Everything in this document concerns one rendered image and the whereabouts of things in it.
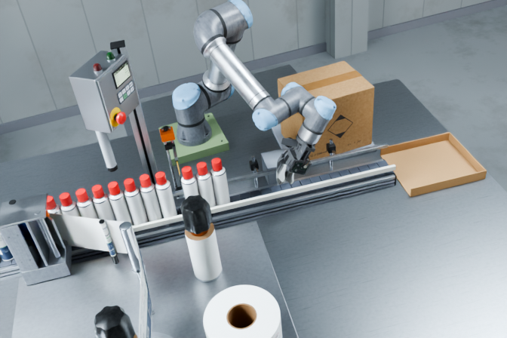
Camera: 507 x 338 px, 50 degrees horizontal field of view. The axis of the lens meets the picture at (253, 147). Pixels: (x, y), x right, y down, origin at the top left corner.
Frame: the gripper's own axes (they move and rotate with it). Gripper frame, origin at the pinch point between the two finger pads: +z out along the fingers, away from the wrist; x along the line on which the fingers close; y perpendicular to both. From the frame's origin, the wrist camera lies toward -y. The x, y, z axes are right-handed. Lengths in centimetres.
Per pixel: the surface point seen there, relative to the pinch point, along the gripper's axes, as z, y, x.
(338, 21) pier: -5, -239, 129
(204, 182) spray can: 5.3, 3.0, -28.1
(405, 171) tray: -16, 0, 48
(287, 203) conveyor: 5.1, 6.0, 3.9
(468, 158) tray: -29, 2, 69
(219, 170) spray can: 0.5, 1.5, -23.9
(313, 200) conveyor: 1.6, 6.0, 13.0
